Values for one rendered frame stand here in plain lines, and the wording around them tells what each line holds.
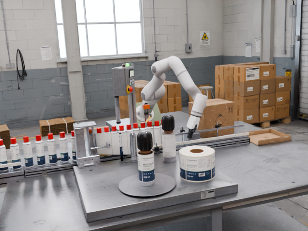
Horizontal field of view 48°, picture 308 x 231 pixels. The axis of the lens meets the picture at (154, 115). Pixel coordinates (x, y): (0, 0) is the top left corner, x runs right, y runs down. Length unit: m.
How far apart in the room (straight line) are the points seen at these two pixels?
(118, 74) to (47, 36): 5.46
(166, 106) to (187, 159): 4.26
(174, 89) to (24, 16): 3.46
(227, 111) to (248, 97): 3.31
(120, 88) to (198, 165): 0.81
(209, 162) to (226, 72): 4.62
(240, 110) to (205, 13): 3.61
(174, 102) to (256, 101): 1.45
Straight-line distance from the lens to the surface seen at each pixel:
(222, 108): 2.87
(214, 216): 1.87
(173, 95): 6.16
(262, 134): 3.02
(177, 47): 8.67
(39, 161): 2.37
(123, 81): 2.35
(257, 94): 6.32
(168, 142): 2.18
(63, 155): 2.36
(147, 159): 1.80
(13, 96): 7.73
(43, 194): 2.08
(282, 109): 6.79
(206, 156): 1.89
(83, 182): 2.03
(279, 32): 7.81
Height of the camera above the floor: 1.64
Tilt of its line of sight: 12 degrees down
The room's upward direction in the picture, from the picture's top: 3 degrees counter-clockwise
